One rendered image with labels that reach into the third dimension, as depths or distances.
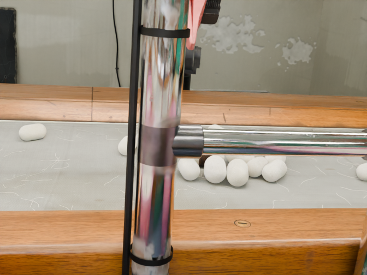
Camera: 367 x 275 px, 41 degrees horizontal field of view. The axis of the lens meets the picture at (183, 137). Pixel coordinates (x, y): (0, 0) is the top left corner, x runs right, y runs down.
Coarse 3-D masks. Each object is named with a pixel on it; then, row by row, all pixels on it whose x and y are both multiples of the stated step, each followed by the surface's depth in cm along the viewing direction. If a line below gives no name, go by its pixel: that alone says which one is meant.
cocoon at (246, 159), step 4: (228, 156) 52; (232, 156) 52; (236, 156) 52; (240, 156) 52; (244, 156) 51; (248, 156) 51; (252, 156) 52; (228, 160) 53; (244, 160) 51; (248, 160) 51
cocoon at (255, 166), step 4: (252, 160) 50; (256, 160) 50; (260, 160) 50; (264, 160) 50; (248, 164) 49; (252, 164) 49; (256, 164) 49; (260, 164) 49; (264, 164) 50; (248, 168) 49; (252, 168) 49; (256, 168) 49; (260, 168) 49; (248, 172) 49; (252, 172) 49; (256, 172) 49; (260, 172) 49; (252, 176) 49; (256, 176) 49
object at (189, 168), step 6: (180, 162) 48; (186, 162) 48; (192, 162) 47; (180, 168) 48; (186, 168) 47; (192, 168) 47; (198, 168) 47; (186, 174) 47; (192, 174) 47; (198, 174) 47
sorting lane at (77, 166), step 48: (0, 144) 54; (48, 144) 55; (96, 144) 56; (0, 192) 42; (48, 192) 43; (96, 192) 44; (192, 192) 45; (240, 192) 46; (288, 192) 47; (336, 192) 48
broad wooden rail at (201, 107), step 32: (0, 96) 64; (32, 96) 65; (64, 96) 67; (96, 96) 68; (128, 96) 69; (192, 96) 73; (224, 96) 74; (256, 96) 76; (288, 96) 78; (320, 96) 80; (352, 128) 71
